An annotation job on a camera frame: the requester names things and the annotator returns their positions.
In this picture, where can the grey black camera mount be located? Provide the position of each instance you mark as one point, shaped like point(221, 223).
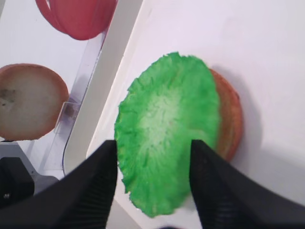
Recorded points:
point(18, 178)

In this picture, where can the clear acrylic left food rack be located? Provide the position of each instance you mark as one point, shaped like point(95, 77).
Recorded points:
point(26, 37)

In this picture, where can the left rack bread slice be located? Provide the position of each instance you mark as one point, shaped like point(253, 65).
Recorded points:
point(31, 99)

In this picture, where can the green lettuce leaf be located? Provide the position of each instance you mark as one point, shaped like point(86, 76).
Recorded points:
point(173, 102)

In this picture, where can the round bread slice on tray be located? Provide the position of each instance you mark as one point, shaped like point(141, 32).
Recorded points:
point(232, 125)

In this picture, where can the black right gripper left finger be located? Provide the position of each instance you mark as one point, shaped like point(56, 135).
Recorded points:
point(80, 200)

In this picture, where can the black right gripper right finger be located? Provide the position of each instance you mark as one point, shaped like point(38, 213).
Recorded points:
point(227, 199)

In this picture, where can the white rectangular tray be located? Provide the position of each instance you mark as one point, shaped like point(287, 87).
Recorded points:
point(256, 45)

